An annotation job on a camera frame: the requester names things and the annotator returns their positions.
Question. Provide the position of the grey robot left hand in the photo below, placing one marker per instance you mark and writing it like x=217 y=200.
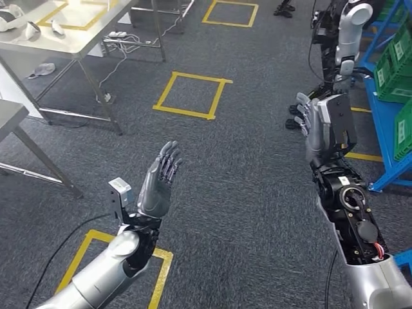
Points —
x=156 y=194

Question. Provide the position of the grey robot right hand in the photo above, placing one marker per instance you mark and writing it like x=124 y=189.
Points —
x=314 y=136

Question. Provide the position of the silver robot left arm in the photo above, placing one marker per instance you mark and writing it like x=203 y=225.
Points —
x=103 y=273

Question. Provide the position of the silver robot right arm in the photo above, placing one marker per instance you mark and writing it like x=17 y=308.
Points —
x=354 y=221

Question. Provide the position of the blue metal shelf rack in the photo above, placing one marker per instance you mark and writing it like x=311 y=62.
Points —
x=382 y=128

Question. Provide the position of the yellow floor tape strip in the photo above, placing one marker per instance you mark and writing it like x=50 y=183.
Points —
x=364 y=157
x=360 y=110

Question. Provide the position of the yellow floor tape square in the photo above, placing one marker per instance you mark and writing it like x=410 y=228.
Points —
x=164 y=94

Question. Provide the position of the green plastic crate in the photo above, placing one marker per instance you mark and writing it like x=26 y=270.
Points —
x=402 y=47
x=404 y=132
x=382 y=76

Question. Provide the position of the white humanoid robot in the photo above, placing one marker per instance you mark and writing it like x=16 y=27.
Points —
x=349 y=30

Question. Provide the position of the person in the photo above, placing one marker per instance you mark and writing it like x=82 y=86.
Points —
x=283 y=10

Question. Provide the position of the white power strip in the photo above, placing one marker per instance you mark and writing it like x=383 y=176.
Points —
x=117 y=34

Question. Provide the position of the grey sneaker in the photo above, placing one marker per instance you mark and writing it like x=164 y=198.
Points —
x=43 y=70

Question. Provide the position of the white panel board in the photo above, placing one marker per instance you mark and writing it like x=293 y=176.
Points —
x=16 y=94

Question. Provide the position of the right wrist camera mount plate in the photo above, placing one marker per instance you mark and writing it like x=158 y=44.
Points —
x=341 y=119

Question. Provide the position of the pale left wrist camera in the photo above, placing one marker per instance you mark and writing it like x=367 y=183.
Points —
x=124 y=196

